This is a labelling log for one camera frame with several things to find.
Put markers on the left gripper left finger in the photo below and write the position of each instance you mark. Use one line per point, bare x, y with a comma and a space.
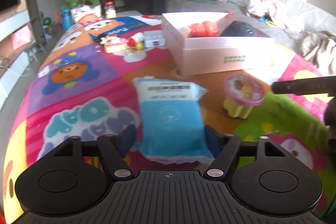
113, 149

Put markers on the red plush toy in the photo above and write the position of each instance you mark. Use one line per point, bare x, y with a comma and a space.
203, 30

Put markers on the red lid snack jar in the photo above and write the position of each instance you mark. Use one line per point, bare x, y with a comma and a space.
110, 11

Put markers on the black plush toy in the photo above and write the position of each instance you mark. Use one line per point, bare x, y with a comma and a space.
239, 29

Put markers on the white yogurt bottle toy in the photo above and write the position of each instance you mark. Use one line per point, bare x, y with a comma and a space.
136, 38

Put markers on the white tv cabinet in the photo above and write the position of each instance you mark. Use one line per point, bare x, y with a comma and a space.
14, 62

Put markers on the pink baby clothes pile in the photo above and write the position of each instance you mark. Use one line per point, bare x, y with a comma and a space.
283, 15

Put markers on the grey sofa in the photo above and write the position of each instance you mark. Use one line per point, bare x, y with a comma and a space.
315, 43

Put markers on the black hair doll keychain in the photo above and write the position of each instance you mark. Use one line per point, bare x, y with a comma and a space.
100, 38

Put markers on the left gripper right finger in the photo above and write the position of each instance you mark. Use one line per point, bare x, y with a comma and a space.
225, 150

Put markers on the pink paper bag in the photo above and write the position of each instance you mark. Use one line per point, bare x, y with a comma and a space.
22, 36

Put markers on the yellow cup with pink lid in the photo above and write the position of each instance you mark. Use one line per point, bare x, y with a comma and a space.
242, 94

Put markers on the pink toy camera keychain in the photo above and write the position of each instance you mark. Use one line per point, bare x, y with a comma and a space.
113, 44

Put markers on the white power adapter box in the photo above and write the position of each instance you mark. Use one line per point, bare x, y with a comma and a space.
153, 39

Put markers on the colourful cartoon play mat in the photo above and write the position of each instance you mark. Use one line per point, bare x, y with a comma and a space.
81, 90

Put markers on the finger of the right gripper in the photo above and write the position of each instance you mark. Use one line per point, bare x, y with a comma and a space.
300, 87

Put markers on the blue wet wipes pack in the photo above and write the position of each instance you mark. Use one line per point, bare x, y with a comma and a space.
172, 121

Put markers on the gold bell keychain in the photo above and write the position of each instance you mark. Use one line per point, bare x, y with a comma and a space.
139, 46

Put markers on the blue water bottle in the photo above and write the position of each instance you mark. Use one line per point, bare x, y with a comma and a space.
66, 19

